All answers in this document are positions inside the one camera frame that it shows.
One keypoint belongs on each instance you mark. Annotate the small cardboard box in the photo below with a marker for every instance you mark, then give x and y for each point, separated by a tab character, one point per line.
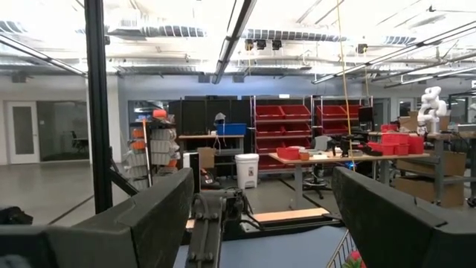
205	158

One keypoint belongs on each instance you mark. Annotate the blue plastic bin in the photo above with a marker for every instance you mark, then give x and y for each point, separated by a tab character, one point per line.
231	129

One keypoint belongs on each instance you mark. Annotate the long wooden table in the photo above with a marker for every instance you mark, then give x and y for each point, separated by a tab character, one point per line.
334	159

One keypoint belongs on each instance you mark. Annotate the red plastic bin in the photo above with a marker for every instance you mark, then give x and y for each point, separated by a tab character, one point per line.
288	153
401	149
394	138
389	128
416	145
385	149

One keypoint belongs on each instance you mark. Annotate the small orange cup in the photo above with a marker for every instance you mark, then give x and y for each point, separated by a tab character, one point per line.
304	156

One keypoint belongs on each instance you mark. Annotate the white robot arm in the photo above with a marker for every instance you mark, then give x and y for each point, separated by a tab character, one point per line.
431	108

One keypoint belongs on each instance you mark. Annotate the black and white computer tower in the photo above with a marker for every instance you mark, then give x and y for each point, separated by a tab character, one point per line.
186	160

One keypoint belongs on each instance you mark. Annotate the black monitor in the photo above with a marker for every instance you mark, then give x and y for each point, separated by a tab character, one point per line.
366	114

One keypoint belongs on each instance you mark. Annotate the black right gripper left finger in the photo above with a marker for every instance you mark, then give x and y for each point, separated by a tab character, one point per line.
130	242

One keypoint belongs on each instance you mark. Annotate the long ceiling light bar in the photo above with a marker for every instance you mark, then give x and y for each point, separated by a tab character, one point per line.
232	37

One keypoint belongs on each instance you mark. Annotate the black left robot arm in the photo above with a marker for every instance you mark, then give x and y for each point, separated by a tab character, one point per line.
204	238

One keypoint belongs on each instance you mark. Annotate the white door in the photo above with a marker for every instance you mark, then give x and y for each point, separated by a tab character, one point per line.
22	134

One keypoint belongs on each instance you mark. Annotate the black partition panels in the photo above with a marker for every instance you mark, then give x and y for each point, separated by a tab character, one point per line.
193	115

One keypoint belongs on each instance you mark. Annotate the stack of grey crates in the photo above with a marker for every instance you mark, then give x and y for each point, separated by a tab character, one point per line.
160	149

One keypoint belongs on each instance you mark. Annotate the light wooden side board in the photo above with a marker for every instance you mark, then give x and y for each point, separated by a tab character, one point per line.
290	215

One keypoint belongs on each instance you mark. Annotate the wooden workbench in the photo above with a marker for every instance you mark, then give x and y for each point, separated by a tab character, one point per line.
208	136

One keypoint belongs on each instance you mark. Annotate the black office stool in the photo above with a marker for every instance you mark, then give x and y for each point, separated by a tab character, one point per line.
316	182

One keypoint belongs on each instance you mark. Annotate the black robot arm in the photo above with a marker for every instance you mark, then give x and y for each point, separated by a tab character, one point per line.
349	143

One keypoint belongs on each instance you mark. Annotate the red bin shelf rack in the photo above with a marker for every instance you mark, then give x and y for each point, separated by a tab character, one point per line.
334	111
282	111

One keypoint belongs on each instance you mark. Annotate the grey metal workbench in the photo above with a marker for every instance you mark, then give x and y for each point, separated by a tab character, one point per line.
440	156

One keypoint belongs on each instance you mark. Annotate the black rig frame strut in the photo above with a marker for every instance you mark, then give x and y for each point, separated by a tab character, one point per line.
98	111

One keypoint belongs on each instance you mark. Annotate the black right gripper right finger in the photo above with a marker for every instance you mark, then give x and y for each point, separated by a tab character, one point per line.
401	238

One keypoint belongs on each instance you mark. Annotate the white trash bin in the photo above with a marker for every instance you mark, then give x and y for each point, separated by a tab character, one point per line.
247	171

